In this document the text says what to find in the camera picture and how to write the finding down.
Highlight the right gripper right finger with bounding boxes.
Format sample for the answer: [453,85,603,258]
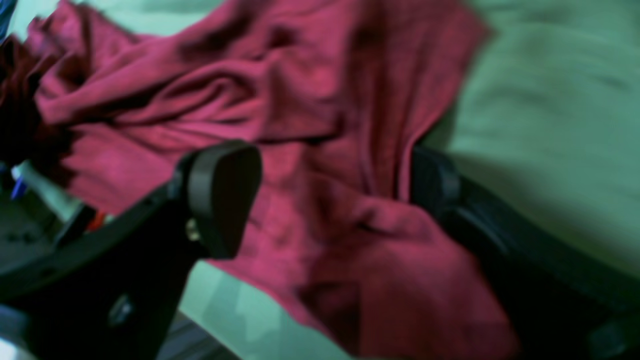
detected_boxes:
[410,145,640,360]

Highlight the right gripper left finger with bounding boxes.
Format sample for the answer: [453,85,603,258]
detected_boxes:
[1,140,263,360]

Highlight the red long-sleeve T-shirt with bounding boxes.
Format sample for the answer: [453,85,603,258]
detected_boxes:
[1,0,519,360]

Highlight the top centre blue clamp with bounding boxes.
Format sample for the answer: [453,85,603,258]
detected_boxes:
[9,162,109,248]

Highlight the green table cloth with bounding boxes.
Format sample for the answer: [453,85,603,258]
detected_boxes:
[10,0,640,360]

